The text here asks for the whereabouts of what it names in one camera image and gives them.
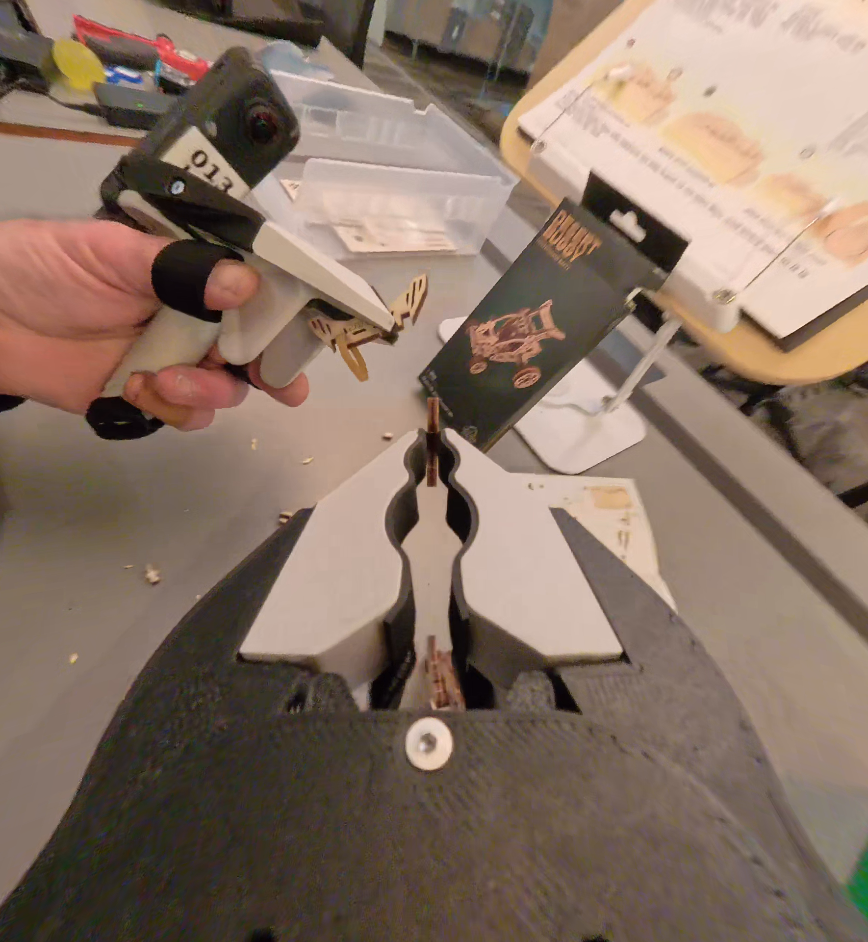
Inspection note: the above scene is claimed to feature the wooden model assembly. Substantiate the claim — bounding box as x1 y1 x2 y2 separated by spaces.
309 274 429 382

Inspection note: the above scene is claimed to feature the black flat device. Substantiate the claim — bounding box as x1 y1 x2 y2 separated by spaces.
92 81 178 130

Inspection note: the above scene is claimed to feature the stack of wooden sheets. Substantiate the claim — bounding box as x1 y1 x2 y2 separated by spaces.
331 217 456 255

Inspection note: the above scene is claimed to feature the small brown wooden part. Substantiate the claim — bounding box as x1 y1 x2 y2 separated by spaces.
423 636 466 711

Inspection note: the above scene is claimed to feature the black case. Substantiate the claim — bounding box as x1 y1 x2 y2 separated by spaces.
0 22 56 93

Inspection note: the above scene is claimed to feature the small clear plastic bin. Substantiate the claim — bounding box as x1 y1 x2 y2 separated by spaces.
254 158 519 259

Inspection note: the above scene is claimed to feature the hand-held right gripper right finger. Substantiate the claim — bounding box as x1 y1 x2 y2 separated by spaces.
441 427 625 693

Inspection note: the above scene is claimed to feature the yellow disc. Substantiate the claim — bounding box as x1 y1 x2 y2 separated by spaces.
50 38 107 91

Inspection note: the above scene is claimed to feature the white document stand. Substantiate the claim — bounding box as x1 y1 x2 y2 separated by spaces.
437 290 744 475

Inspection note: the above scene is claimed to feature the red packet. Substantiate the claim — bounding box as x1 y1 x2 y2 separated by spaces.
72 13 210 82

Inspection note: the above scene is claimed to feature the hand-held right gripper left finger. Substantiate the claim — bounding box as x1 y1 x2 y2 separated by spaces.
237 428 426 711

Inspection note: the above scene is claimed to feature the dark model kit box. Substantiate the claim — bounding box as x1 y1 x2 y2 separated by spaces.
418 171 692 451

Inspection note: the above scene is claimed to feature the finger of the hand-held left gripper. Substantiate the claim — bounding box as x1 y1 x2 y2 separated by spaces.
249 219 400 347

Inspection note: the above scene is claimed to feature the book stand with manual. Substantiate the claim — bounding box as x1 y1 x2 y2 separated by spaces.
499 0 868 385

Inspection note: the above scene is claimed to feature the person's left hand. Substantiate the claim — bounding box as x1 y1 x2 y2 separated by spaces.
0 217 310 434

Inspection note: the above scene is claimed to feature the instruction binder with pictures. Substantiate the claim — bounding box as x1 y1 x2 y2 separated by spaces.
515 0 868 353

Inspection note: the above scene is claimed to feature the instruction booklet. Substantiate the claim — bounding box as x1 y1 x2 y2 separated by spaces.
522 474 678 612

